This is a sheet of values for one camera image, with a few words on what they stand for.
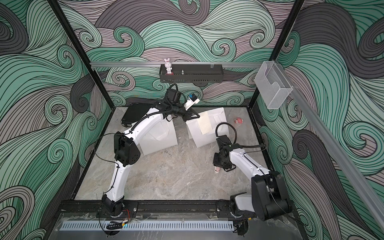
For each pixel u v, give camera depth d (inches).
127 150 21.4
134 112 45.0
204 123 33.4
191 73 37.4
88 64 36.4
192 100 29.4
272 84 30.6
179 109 29.5
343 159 19.4
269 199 16.1
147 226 29.9
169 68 35.5
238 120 42.6
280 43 32.9
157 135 33.8
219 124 31.3
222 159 28.6
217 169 32.9
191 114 29.8
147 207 29.5
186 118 29.9
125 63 38.6
